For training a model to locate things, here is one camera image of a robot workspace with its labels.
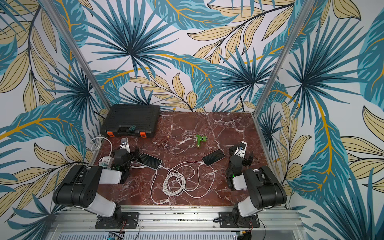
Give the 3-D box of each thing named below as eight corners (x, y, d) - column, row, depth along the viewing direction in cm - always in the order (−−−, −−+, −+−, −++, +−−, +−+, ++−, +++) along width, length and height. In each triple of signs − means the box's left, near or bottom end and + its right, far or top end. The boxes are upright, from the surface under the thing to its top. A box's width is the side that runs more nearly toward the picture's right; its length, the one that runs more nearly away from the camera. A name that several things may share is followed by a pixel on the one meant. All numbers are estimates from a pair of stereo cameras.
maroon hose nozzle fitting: (152, 143, 104) (151, 141, 101) (156, 138, 107) (155, 135, 104) (167, 149, 101) (166, 146, 99) (170, 143, 104) (170, 141, 101)
